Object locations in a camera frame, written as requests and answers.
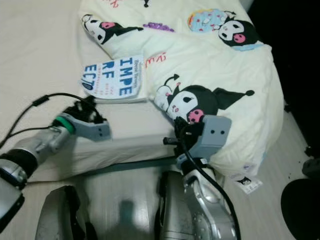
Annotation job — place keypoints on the white book with blue letters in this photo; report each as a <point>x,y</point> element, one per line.
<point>112,77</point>

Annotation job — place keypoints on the cream cartoon print blanket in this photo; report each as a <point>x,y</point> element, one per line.
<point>210,65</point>

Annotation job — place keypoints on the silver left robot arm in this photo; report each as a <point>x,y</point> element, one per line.
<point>20,165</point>

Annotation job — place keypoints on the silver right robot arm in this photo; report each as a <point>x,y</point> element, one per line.
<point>205,210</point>

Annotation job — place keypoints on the cream sheeted bed mattress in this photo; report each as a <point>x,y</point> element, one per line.
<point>40,60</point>

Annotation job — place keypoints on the silver right robot leg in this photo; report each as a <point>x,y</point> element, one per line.
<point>172,210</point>

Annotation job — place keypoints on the black floor fan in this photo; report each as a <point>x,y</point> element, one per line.
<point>300,205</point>

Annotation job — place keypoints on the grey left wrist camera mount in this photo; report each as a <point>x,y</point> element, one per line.
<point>97,131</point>

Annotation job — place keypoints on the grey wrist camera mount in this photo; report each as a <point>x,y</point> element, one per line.
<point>215,132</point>
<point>97,131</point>

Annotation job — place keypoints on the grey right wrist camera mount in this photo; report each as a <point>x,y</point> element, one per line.
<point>215,132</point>

